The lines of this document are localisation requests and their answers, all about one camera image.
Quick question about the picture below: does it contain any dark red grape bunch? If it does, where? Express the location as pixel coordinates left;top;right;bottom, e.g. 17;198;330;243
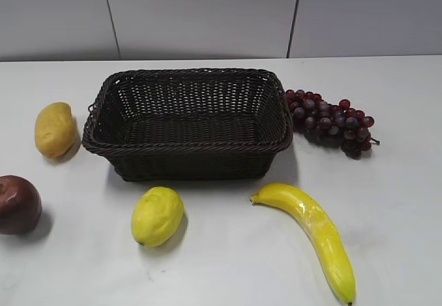
285;89;381;160

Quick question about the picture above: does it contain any yellow mango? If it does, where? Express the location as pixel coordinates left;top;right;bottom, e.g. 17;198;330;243
35;102;77;159

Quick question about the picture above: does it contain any dark woven wicker basket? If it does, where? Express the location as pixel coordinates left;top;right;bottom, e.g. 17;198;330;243
82;68;292;182

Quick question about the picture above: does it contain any yellow banana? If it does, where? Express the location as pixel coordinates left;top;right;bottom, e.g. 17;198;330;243
250;183;356;305

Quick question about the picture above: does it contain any yellow lemon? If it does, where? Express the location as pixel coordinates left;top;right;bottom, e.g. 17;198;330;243
131;187;184;247

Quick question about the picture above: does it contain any dark red apple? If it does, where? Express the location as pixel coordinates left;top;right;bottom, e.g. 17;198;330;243
1;175;42;235

